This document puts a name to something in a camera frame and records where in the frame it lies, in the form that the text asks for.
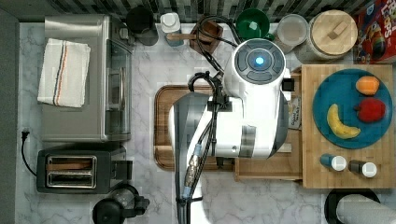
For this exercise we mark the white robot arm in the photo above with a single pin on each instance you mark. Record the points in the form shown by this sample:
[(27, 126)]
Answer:
[(241, 112)]

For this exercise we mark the small packet in drawer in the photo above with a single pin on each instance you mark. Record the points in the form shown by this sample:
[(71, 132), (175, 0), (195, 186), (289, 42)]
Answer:
[(295, 113)]

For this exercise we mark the light bamboo drawer cabinet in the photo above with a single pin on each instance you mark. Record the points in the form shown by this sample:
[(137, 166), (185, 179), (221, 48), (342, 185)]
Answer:
[(314, 144)]

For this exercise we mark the dark wooden cutting board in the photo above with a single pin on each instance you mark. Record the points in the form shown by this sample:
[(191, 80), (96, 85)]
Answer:
[(163, 152)]

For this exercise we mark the dark wooden utensil holder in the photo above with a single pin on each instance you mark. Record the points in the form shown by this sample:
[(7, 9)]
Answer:
[(207, 39)]

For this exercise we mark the stainless steel toaster oven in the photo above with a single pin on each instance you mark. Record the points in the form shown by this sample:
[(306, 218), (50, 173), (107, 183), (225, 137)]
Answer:
[(106, 113)]

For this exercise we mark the white bottle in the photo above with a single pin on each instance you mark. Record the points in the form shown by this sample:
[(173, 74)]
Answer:
[(170, 24)]

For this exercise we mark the green bowl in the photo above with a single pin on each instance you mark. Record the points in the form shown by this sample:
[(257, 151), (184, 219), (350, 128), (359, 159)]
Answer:
[(253, 23)]

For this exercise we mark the black round canister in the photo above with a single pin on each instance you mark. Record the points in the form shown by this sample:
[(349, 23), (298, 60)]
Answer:
[(141, 23)]

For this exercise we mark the white striped dish towel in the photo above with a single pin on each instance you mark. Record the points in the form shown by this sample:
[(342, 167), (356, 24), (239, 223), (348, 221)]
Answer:
[(64, 73)]

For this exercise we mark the yellow banana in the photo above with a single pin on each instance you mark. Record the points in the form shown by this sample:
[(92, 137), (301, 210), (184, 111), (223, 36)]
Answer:
[(338, 127)]

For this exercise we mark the blue plate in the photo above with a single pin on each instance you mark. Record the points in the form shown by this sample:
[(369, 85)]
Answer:
[(340, 88)]

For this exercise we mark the blue shaker with white cap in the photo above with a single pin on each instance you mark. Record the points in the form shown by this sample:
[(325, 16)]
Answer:
[(337, 163)]

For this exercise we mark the black two-slot toaster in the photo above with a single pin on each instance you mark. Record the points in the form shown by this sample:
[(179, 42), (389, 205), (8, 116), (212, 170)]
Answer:
[(82, 169)]

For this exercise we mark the glass jar with wooden lid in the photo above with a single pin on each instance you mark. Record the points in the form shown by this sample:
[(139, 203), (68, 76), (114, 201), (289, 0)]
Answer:
[(331, 35)]

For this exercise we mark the grey roll on black base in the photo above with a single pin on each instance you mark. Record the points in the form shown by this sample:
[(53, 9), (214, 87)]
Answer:
[(356, 206)]

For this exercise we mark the orange fruit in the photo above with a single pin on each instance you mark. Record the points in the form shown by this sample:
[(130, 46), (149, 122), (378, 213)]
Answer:
[(367, 85)]

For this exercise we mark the red apple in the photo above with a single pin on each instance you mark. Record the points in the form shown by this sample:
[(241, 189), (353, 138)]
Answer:
[(370, 110)]

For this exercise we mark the dark shaker with white cap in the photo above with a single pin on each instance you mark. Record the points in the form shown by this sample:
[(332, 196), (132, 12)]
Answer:
[(365, 168)]

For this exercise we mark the Froot Loops cereal box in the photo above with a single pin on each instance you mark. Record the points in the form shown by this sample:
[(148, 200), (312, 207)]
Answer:
[(376, 33)]

